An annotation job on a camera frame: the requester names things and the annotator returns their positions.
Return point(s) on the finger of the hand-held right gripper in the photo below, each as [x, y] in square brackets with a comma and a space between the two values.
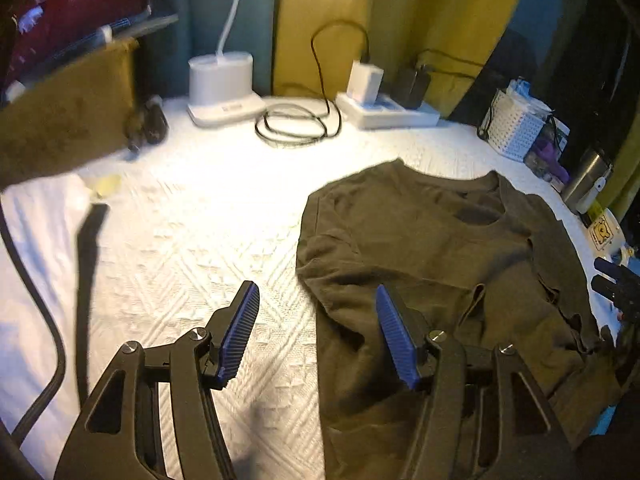
[612, 269]
[612, 292]

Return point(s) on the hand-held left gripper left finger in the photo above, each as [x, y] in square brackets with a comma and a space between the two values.
[240, 330]

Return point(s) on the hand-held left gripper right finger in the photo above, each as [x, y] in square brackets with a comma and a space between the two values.
[397, 340]

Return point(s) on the olive green t-shirt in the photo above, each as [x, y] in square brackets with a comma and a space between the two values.
[425, 240]

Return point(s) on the white cartoon mug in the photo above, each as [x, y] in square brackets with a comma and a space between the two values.
[602, 232]

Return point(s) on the yellow plastic bag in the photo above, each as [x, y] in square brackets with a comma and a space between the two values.
[596, 208]

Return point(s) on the yellow curtain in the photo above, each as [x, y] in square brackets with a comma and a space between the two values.
[627, 180]
[425, 10]

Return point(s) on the stainless steel thermos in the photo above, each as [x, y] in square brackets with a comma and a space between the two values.
[587, 175]

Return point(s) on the white textured tablecloth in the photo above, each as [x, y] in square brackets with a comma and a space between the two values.
[200, 220]

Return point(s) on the purple plush toy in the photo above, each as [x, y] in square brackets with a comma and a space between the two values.
[547, 152]

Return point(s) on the white perforated basket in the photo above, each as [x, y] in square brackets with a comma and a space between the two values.
[515, 125]

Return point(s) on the pale yellow small object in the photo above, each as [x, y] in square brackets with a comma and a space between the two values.
[107, 186]

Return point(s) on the blue white tissue packs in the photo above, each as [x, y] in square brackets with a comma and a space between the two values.
[525, 91]

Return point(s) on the small black earphones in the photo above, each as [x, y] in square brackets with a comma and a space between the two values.
[152, 125]

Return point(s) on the white crumpled cloth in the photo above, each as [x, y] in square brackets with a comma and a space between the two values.
[35, 240]

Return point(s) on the white power strip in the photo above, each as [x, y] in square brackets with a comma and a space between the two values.
[380, 115]

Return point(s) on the white desk lamp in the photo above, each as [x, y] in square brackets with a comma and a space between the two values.
[220, 80]

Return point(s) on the black charger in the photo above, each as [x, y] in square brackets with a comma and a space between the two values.
[412, 87]

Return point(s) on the dark window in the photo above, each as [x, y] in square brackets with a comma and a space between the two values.
[550, 20]

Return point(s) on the white charger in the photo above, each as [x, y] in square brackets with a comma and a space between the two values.
[364, 82]

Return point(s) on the brown cardboard box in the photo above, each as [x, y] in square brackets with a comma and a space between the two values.
[65, 110]

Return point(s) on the laptop with red screen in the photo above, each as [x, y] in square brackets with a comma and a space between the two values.
[75, 10]

